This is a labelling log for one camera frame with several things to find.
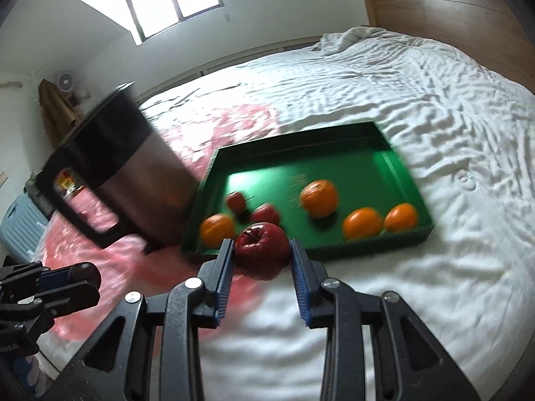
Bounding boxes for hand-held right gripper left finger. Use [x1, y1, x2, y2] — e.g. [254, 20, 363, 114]
[50, 238, 235, 401]

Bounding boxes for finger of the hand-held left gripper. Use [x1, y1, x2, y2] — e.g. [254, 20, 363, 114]
[37, 262, 101, 290]
[35, 283, 101, 316]

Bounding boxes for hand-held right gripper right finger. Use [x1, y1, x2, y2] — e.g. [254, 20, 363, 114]
[289, 238, 494, 401]

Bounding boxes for large red apple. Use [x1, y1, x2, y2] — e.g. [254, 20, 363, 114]
[234, 222, 292, 280]

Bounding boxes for orange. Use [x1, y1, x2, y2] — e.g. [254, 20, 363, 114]
[300, 179, 339, 219]
[200, 214, 237, 248]
[384, 203, 419, 233]
[343, 208, 384, 241]

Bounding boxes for small red apple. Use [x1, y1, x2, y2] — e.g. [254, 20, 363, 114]
[226, 191, 247, 214]
[251, 203, 281, 226]

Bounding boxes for green tray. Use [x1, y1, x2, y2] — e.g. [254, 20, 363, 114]
[182, 121, 435, 262]

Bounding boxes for light blue suitcase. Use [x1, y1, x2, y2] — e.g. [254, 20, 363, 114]
[0, 194, 53, 255]

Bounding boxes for yellow and red snack boxes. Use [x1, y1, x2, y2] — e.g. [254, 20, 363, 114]
[56, 167, 86, 195]

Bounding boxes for brown coat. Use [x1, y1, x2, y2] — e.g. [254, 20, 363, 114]
[38, 79, 80, 149]

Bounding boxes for bed with white sheet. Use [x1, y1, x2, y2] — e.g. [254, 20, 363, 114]
[25, 27, 535, 401]

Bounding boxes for crumpled white blanket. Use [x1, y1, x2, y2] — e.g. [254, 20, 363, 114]
[309, 26, 439, 53]

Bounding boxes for window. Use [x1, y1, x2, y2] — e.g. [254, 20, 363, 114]
[115, 0, 222, 44]

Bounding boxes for wooden headboard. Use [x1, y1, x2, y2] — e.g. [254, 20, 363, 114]
[363, 0, 535, 88]

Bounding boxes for steel jug with black handle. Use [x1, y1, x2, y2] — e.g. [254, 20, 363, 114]
[35, 81, 201, 255]

